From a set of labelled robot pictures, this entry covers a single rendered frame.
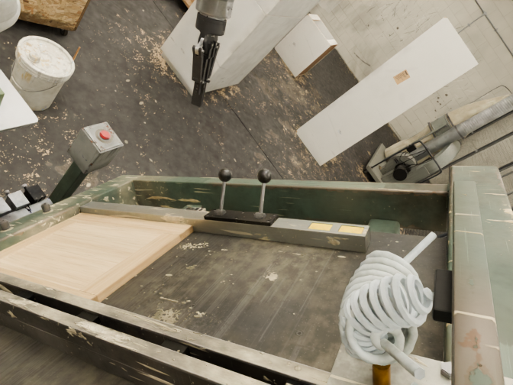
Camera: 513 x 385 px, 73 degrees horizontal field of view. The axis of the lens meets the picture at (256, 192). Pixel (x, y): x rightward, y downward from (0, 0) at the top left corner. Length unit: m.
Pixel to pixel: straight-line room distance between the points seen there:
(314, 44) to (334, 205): 4.85
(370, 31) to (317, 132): 4.56
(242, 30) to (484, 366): 3.11
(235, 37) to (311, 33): 2.66
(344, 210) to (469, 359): 0.83
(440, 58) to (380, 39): 4.59
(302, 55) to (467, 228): 5.55
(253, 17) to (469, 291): 3.01
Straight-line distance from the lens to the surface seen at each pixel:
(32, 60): 2.44
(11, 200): 1.44
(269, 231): 0.84
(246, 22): 3.19
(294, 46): 5.86
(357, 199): 0.99
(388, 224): 0.97
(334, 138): 4.59
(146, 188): 1.41
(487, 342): 0.22
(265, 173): 0.85
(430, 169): 6.04
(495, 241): 0.65
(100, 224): 1.16
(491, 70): 8.76
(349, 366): 0.40
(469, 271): 0.27
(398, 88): 4.34
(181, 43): 3.58
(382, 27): 8.78
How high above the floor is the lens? 2.02
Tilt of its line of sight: 36 degrees down
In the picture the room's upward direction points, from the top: 56 degrees clockwise
